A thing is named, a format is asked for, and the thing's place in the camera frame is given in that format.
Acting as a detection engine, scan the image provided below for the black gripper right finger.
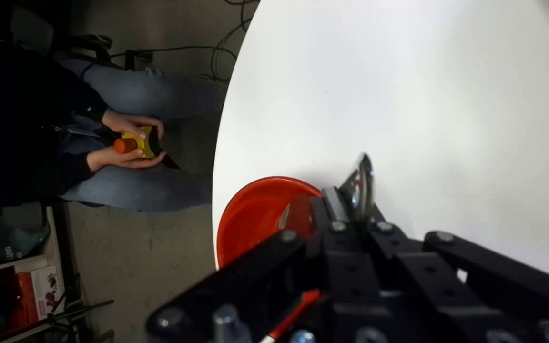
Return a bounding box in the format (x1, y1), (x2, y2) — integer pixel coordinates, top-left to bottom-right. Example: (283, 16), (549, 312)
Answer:
(359, 217), (549, 343)

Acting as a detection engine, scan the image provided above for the red bowl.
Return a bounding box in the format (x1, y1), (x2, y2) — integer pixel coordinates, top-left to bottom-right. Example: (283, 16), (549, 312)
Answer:
(216, 175), (327, 343)

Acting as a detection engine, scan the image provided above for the large metal spoon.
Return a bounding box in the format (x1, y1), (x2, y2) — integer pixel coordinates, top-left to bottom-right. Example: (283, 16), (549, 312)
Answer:
(277, 150), (376, 232)

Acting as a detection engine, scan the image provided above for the red white box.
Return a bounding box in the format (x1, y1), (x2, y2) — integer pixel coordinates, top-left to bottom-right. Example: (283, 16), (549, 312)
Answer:
(4, 264), (62, 329)

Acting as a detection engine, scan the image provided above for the seated person dark jacket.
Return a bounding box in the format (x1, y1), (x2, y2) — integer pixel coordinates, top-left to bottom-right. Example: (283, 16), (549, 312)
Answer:
(0, 0), (222, 215)

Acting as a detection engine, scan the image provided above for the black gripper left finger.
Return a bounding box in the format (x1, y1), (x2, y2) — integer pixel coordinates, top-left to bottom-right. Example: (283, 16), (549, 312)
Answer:
(146, 184), (386, 343)

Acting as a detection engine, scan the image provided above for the person's left hand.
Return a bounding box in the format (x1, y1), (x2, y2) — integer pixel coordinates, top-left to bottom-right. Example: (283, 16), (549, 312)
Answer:
(102, 110), (166, 137)

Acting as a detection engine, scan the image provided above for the yellow orange handheld controller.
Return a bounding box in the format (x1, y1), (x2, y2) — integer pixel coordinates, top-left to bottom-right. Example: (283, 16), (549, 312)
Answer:
(113, 123), (165, 161)

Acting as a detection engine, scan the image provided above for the person's right hand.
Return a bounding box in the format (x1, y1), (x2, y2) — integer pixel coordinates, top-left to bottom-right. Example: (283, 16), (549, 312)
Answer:
(86, 150), (168, 173)

